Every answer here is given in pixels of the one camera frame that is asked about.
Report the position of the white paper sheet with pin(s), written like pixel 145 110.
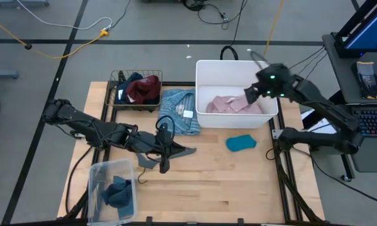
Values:
pixel 328 129

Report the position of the maroon cloth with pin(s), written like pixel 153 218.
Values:
pixel 144 89

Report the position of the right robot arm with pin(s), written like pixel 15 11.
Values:
pixel 320 102

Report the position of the black aluminium table frame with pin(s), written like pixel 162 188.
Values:
pixel 179 84

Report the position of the black round floor puck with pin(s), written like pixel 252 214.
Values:
pixel 27 46

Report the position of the pink checked shirt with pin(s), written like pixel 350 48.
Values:
pixel 232 105

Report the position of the black cart caster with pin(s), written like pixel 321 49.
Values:
pixel 345 178

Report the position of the blue knit cloth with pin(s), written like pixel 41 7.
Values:
pixel 129 210

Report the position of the gray metal bracket plate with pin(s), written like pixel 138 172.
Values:
pixel 276 133

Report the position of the navy blue socks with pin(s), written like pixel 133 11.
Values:
pixel 117 194

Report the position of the computer monitor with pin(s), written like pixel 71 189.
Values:
pixel 370 31

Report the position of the dark gray computer cart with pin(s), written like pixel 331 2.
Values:
pixel 342 81

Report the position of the white plastic bin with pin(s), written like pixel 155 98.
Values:
pixel 220 75

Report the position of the blue striped shirt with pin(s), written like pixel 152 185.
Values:
pixel 179 100

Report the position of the gray work glove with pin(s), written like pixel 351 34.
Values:
pixel 366 78

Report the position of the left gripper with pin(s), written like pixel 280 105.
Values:
pixel 154 142

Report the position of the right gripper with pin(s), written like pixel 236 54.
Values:
pixel 267 81

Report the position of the navy blue garment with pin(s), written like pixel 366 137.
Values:
pixel 121 97

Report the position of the dark teal cloth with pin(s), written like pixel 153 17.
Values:
pixel 134 79

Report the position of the clear plastic container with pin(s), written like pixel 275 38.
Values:
pixel 97 175

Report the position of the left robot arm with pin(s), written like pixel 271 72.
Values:
pixel 81 124

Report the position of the black keyboard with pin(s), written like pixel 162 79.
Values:
pixel 372 122

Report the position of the gray floor bar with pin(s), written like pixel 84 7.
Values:
pixel 19 3

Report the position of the grey clothes hanger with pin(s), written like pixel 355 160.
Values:
pixel 146 161

